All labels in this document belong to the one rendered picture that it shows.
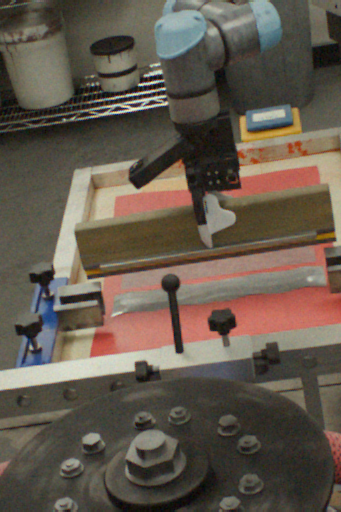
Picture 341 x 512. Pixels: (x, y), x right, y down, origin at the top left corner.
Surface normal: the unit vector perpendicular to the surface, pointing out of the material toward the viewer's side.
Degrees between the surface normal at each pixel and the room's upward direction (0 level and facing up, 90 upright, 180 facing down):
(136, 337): 0
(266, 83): 93
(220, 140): 90
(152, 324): 0
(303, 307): 0
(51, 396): 90
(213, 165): 90
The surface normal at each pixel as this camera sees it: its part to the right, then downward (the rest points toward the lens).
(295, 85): 0.51, 0.37
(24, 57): -0.17, 0.55
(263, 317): -0.18, -0.87
